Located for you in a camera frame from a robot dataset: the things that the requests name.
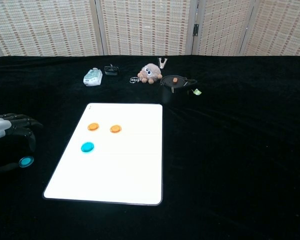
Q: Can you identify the brown plush keychain toy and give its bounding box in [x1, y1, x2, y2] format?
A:
[137, 63, 163, 85]

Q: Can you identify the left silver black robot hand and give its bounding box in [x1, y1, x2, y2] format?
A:
[0, 113, 44, 175]

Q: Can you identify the black velvet tablecloth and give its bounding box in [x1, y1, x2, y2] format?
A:
[0, 54, 300, 240]

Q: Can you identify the black teapot with orange knob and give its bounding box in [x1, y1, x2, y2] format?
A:
[160, 74, 198, 105]

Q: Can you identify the small black clip device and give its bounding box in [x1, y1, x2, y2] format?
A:
[103, 64, 121, 77]

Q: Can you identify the white V-shaped clip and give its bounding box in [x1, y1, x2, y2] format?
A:
[157, 56, 169, 70]

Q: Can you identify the white magnetic board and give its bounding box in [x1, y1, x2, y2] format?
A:
[42, 102, 164, 207]

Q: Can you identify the woven bamboo folding screen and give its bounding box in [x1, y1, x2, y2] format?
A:
[0, 0, 300, 60]

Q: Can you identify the small clear plastic bottle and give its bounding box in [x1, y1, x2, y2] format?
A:
[83, 67, 105, 88]

